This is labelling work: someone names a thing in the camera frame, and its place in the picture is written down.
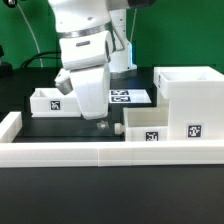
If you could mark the marker tag sheet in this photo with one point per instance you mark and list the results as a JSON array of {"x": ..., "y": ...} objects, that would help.
[{"x": 117, "y": 96}]

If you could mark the white drawer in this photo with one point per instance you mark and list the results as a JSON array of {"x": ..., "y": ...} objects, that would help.
[
  {"x": 143, "y": 124},
  {"x": 50, "y": 102}
]

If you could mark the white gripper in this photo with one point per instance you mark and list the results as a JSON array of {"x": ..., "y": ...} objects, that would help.
[{"x": 91, "y": 87}]

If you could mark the white U-shaped border frame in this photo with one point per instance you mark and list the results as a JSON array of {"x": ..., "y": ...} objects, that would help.
[{"x": 101, "y": 154}]

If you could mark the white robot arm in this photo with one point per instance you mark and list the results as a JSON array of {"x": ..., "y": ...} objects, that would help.
[{"x": 87, "y": 41}]

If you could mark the black device at left edge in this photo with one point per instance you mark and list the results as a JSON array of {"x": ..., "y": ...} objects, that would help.
[{"x": 5, "y": 67}]

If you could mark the white front drawer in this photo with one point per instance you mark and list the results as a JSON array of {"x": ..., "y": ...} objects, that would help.
[{"x": 143, "y": 124}]

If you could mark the white drawer cabinet box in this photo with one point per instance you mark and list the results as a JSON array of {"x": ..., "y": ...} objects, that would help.
[{"x": 195, "y": 98}]

